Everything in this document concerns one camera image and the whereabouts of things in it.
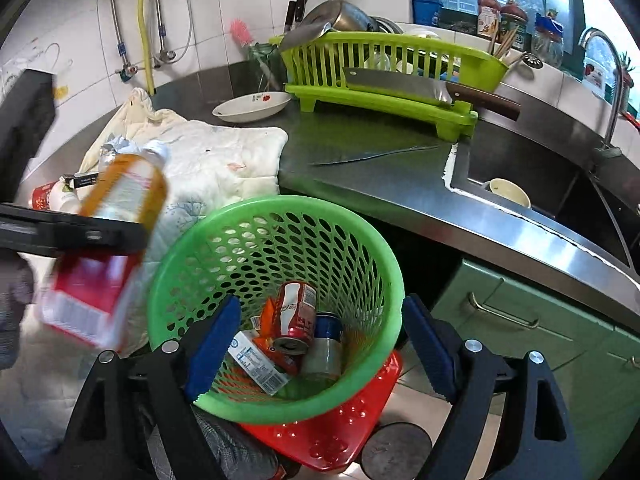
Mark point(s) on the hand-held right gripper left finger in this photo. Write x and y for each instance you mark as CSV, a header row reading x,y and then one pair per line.
x,y
215,350

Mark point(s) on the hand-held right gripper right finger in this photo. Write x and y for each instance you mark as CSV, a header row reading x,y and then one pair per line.
x,y
430,355

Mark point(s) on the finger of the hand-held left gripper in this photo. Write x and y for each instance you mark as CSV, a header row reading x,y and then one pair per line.
x,y
75,232

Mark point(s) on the white milk carton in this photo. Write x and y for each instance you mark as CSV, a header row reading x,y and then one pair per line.
x,y
260,365

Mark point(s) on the small black box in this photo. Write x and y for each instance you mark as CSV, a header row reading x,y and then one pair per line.
x,y
82,180

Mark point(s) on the orange and red snack bag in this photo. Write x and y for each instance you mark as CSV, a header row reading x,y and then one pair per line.
x,y
125,185

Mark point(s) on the red soda can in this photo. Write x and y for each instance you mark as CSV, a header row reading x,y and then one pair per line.
x,y
295,315

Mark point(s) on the silver wrapper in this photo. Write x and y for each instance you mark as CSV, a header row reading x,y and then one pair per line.
x,y
117,147

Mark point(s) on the blue white drink can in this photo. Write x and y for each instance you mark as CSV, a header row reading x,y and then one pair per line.
x,y
325,345

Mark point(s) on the green plastic basket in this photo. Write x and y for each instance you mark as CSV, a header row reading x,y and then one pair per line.
x,y
260,240

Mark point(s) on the person's left hand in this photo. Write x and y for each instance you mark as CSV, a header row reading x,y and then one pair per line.
x,y
12,310

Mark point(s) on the grey plaid trousers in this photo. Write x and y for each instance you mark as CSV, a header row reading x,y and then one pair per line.
x,y
225,445

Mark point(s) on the dark round disc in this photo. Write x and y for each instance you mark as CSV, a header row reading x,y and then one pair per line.
x,y
397,445

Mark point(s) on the red plastic stool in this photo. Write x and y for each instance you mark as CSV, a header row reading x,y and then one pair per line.
x,y
325,430

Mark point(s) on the green cabinet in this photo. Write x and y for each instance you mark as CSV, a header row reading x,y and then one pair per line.
x,y
575,360

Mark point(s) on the quilted printed blanket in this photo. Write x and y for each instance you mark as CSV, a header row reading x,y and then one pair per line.
x,y
215,160

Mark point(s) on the white cup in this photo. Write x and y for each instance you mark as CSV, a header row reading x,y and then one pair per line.
x,y
507,192

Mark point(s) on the steel table knife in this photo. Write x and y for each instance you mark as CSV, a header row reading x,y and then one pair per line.
x,y
370,156

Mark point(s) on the white bowl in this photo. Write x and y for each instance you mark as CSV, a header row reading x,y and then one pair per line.
x,y
250,107

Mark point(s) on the steel sink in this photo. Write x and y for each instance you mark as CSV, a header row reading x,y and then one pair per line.
x,y
540,160

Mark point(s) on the pink bottle brush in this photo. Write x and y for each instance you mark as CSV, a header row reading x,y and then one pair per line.
x,y
242,32

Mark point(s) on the green dish rack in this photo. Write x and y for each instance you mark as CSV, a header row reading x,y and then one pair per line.
x,y
380,102

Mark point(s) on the steel strainer ladle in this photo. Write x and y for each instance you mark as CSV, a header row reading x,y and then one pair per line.
x,y
530,60

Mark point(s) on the bundle of chopsticks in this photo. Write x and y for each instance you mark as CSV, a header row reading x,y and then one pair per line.
x,y
505,42

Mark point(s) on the steel faucet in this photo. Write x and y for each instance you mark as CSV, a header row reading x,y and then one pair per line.
x,y
612,75

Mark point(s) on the blue lid jar plant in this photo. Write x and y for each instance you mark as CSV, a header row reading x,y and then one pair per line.
x,y
547,40

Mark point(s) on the steel pot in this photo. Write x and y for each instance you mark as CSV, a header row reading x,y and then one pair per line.
x,y
345,17

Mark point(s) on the blue plastic container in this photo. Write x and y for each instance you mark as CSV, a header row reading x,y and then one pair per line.
x,y
427,7

